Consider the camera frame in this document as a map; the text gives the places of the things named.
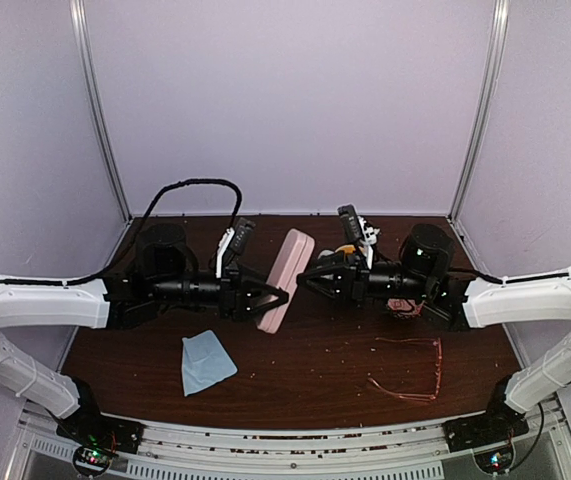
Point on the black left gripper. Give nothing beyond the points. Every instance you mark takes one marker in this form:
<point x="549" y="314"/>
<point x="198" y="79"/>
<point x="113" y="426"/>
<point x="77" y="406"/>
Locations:
<point x="237" y="307"/>

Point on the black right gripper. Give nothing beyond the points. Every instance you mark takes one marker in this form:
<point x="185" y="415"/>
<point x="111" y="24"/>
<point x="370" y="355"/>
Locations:
<point x="350" y="283"/>

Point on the pink glasses case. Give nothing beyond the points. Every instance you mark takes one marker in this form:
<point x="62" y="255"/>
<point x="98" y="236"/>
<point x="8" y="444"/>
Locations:
<point x="292" y="259"/>

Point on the light blue cleaning cloth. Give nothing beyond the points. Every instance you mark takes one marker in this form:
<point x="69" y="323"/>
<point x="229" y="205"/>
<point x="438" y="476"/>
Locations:
<point x="205" y="363"/>

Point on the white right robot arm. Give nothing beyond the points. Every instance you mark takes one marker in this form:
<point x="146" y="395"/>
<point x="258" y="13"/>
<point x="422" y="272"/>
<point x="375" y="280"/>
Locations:
<point x="461" y="299"/>

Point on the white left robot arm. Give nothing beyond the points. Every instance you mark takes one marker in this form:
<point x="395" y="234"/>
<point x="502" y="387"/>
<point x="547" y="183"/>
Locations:
<point x="164" y="273"/>

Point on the white floral mug yellow inside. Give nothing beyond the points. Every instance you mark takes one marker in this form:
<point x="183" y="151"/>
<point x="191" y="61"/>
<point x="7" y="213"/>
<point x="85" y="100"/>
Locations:
<point x="345" y="250"/>

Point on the red patterned ceramic bowl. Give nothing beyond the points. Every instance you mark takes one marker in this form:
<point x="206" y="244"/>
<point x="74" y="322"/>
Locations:
<point x="404" y="308"/>

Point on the rose gold wire glasses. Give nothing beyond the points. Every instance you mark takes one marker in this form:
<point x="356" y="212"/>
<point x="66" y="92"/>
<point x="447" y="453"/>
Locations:
<point x="416" y="369"/>

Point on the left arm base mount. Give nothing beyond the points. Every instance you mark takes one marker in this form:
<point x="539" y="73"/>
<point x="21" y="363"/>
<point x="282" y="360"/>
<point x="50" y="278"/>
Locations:
<point x="100" y="443"/>

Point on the aluminium right corner post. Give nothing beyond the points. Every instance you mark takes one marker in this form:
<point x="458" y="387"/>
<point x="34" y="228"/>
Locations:
<point x="491" y="73"/>

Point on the aluminium corner post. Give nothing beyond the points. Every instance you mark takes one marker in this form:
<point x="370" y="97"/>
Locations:
<point x="491" y="73"/>
<point x="98" y="119"/>

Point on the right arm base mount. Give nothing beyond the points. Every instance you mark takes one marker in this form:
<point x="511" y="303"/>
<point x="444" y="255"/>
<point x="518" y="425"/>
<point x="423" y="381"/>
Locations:
<point x="489" y="438"/>

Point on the aluminium left corner post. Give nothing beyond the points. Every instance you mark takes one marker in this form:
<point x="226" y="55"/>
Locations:
<point x="98" y="119"/>

